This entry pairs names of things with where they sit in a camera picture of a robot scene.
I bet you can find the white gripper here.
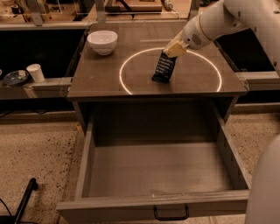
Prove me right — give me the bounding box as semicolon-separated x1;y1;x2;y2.
163;14;213;58

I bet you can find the blue rxbar blueberry wrapper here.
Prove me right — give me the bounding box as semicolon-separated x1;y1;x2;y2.
152;52;177;83

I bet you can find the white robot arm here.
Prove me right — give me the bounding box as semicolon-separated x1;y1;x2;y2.
164;0;280;224

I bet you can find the open grey top drawer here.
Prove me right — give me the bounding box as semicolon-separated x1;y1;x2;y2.
57;100;251;224

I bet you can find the white ceramic bowl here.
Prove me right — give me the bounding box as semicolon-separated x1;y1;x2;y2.
87;30;118;55

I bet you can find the right grey side shelf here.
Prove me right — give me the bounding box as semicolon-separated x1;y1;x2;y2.
235;71;280;91

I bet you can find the low grey side shelf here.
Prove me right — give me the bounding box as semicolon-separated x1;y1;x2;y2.
0;77;73;100

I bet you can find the white paper cup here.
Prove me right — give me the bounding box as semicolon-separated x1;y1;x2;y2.
26;64;45;83

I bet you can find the cluttered background workbench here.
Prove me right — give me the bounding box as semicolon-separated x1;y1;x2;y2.
0;0;220;31

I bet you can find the black pole on floor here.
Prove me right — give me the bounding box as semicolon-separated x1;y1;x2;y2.
0;178;39;224

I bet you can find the black drawer handle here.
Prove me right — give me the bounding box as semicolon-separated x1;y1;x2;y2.
153;205;189;221

